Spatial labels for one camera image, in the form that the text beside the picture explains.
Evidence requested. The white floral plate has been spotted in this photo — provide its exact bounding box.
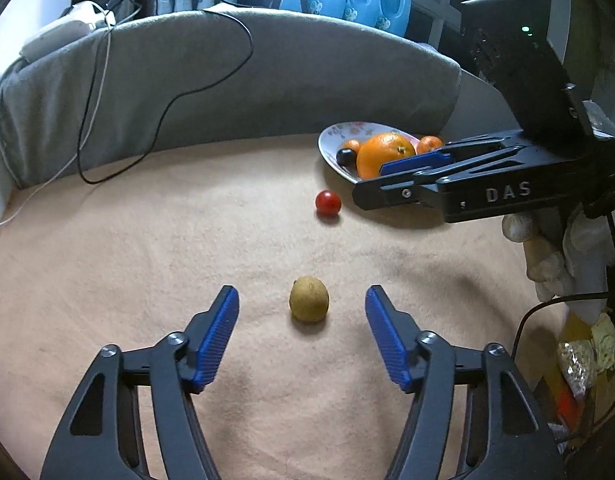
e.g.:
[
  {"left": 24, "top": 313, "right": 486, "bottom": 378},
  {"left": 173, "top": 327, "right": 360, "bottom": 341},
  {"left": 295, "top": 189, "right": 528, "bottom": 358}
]
[{"left": 317, "top": 121, "right": 422, "bottom": 184}]

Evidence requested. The person's right hand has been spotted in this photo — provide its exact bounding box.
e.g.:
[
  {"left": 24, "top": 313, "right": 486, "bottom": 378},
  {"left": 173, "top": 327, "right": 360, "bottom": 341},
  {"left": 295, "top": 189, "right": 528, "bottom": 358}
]
[{"left": 501, "top": 205, "right": 615, "bottom": 311}]

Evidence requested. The grey blanket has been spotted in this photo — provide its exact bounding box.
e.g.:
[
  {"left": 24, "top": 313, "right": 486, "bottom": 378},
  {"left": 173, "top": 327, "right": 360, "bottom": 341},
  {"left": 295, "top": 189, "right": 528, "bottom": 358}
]
[{"left": 0, "top": 7, "right": 462, "bottom": 191}]

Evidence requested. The red cherry tomato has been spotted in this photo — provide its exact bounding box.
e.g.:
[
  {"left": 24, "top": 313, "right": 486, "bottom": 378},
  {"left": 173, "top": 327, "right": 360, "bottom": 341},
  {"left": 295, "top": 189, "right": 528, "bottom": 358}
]
[{"left": 315, "top": 189, "right": 342, "bottom": 217}]

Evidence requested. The white cable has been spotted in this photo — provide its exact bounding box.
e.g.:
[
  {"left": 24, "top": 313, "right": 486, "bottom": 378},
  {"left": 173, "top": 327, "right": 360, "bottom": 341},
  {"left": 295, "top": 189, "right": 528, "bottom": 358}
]
[{"left": 0, "top": 25, "right": 113, "bottom": 232}]

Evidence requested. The large smooth orange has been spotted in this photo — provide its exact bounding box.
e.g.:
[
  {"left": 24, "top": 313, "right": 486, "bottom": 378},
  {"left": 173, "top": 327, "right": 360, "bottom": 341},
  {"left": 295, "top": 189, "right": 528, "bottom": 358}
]
[{"left": 356, "top": 131, "right": 417, "bottom": 179}]

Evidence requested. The beige blanket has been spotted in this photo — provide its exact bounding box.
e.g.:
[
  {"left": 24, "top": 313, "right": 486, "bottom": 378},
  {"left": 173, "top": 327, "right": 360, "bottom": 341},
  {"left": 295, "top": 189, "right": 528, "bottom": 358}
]
[{"left": 0, "top": 132, "right": 573, "bottom": 480}]

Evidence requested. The white power adapter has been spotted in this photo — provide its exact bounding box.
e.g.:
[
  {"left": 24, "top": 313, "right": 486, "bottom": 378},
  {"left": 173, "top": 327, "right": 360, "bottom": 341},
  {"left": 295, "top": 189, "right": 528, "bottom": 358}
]
[{"left": 62, "top": 2, "right": 116, "bottom": 29}]

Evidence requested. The brown kiwi fruit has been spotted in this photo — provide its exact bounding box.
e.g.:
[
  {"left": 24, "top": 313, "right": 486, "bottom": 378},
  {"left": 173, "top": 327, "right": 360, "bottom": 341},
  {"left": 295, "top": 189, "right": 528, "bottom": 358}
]
[{"left": 288, "top": 276, "right": 331, "bottom": 323}]

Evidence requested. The clear crinkly packet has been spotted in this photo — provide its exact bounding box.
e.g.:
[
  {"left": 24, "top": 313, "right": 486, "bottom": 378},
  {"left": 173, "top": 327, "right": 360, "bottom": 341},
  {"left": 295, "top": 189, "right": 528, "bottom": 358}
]
[{"left": 559, "top": 341, "right": 598, "bottom": 401}]

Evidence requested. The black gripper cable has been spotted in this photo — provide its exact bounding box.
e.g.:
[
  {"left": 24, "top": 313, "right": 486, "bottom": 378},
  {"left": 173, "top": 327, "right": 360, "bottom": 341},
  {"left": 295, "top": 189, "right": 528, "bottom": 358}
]
[{"left": 512, "top": 292, "right": 609, "bottom": 367}]

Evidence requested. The grey window frame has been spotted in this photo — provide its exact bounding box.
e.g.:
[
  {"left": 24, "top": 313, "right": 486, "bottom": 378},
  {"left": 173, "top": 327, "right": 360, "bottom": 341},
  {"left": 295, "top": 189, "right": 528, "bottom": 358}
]
[{"left": 411, "top": 0, "right": 573, "bottom": 81}]

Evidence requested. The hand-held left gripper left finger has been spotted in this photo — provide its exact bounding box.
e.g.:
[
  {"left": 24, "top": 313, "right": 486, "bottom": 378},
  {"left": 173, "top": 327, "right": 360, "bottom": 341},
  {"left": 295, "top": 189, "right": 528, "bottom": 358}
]
[{"left": 40, "top": 285, "right": 239, "bottom": 480}]

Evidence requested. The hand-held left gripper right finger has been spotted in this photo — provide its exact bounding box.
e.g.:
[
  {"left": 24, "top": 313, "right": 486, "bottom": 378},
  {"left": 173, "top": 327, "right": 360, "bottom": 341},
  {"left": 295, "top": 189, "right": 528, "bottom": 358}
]
[{"left": 365, "top": 285, "right": 567, "bottom": 480}]

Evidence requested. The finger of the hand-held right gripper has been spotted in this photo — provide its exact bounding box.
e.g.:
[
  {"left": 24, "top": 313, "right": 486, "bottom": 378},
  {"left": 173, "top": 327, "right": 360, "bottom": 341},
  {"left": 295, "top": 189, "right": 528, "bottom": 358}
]
[
  {"left": 379, "top": 129, "right": 531, "bottom": 178},
  {"left": 352, "top": 146, "right": 539, "bottom": 212}
]

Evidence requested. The pale yellow cloth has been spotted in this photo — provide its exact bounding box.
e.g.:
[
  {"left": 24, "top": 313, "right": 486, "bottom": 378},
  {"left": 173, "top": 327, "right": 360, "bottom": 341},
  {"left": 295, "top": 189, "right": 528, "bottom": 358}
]
[{"left": 590, "top": 312, "right": 615, "bottom": 373}]

